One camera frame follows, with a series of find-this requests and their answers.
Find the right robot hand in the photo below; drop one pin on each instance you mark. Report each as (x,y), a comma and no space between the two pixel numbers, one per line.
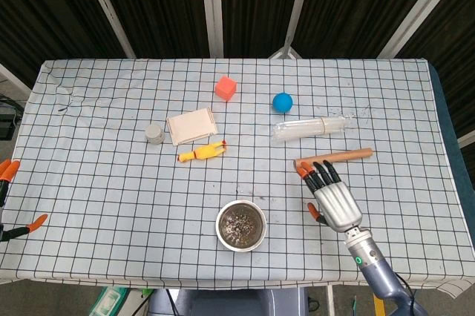
(337,204)

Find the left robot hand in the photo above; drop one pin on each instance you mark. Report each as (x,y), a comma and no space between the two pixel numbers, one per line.
(9,197)

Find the wooden stick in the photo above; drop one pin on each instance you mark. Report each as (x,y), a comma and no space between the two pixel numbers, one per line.
(349,155)

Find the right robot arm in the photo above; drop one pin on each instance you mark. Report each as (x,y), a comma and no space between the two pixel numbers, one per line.
(382,275)

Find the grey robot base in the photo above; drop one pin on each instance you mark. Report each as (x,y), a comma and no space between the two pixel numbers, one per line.
(230,303)

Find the metal bowl with crushed nuts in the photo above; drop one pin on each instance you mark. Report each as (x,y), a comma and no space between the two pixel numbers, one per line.
(241,226)

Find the black electronic device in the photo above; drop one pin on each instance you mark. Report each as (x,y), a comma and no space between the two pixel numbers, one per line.
(6,123)

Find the white checked tablecloth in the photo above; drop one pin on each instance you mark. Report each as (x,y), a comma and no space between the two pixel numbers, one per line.
(111,201)

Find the blue ball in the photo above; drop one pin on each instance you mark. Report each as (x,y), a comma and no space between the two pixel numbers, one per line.
(282,102)

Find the green and white box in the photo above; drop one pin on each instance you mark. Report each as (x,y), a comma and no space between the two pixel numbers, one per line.
(107,303)

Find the yellow rubber chicken toy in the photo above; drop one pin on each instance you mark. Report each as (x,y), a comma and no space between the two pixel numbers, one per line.
(202,153)

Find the grey cylindrical cup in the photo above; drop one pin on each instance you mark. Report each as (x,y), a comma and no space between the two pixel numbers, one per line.
(154,134)

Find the orange cube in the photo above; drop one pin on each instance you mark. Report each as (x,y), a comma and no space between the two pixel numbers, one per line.
(225,88)

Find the white tripod stand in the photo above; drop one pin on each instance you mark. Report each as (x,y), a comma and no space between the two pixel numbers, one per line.
(285,26)

